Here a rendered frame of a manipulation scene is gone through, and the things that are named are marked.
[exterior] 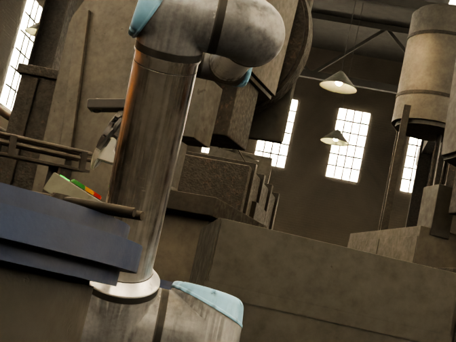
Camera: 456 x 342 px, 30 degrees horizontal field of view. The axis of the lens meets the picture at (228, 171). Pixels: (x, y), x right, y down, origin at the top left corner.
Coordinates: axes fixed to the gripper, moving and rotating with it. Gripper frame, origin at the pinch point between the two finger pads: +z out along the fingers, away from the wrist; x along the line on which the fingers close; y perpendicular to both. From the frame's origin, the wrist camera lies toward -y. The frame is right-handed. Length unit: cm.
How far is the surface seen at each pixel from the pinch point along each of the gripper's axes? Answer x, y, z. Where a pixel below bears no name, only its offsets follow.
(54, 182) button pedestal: -4.6, -3.6, 8.9
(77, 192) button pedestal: -4.6, 2.4, 8.0
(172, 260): 197, -9, 15
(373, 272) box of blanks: 149, 72, -26
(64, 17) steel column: 776, -405, -152
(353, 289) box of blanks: 147, 69, -16
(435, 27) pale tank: 779, -8, -369
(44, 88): 351, -182, -34
